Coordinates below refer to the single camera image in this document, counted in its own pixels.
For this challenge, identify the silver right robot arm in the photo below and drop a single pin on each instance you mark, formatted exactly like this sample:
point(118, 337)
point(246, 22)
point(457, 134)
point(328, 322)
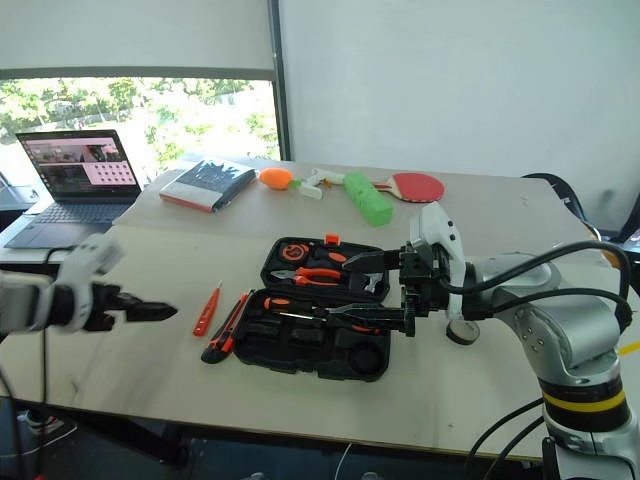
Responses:
point(560, 320)

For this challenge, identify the red tester pen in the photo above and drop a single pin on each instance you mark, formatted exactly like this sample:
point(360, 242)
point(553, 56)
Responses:
point(206, 312)

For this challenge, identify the dark window frame post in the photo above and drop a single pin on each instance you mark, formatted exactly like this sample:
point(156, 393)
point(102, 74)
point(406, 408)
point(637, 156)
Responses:
point(281, 75)

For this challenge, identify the black electrical tape roll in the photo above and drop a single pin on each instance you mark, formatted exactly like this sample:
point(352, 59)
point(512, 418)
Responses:
point(462, 336)

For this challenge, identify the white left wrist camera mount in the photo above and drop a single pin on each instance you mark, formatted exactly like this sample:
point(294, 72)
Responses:
point(87, 255)

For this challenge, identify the black and white book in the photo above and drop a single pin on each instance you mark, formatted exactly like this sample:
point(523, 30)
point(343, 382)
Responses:
point(210, 182)

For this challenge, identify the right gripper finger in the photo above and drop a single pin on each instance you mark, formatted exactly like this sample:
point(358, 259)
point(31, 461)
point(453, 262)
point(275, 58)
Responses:
point(370, 317)
point(375, 262)

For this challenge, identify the green plastic block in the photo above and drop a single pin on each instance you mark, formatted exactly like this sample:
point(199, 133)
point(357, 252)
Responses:
point(370, 200)

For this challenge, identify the red table tennis paddle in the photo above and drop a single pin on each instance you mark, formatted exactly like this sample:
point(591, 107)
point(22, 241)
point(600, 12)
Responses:
point(420, 187)

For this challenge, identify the white plastic toy piece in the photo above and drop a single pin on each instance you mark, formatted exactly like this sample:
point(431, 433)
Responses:
point(312, 189)

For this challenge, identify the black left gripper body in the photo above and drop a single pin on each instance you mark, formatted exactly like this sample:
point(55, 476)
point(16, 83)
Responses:
point(102, 307)

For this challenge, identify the short orange black screwdriver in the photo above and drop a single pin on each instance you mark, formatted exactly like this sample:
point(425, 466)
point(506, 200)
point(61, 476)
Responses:
point(336, 256)

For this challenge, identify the orange black tape measure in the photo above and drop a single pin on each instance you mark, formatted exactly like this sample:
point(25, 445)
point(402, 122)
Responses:
point(292, 251)

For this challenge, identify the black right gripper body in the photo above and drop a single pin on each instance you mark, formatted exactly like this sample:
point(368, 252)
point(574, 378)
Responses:
point(422, 280)

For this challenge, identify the black chair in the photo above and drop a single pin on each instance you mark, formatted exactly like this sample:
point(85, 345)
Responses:
point(565, 187)

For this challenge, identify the black plastic tool case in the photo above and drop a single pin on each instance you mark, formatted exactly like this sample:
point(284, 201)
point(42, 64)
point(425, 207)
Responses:
point(295, 345)

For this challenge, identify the long orange black screwdriver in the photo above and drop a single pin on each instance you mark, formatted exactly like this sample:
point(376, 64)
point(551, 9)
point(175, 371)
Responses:
point(275, 302)

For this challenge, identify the orange black utility knife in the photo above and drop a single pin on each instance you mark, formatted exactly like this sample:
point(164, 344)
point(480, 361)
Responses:
point(225, 335)

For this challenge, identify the white roller blind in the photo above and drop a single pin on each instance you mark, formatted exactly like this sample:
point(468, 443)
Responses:
point(135, 35)

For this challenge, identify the open dark laptop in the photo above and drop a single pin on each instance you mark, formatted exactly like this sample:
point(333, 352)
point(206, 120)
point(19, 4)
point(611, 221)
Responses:
point(75, 165)

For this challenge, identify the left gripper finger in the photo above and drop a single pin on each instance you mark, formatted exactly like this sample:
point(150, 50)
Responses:
point(142, 317)
point(150, 306)

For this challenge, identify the orange carrot toy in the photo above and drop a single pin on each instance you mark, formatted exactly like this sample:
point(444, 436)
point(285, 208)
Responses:
point(275, 180)

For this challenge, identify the small claw hammer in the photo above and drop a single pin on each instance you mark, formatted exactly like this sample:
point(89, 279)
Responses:
point(371, 284)

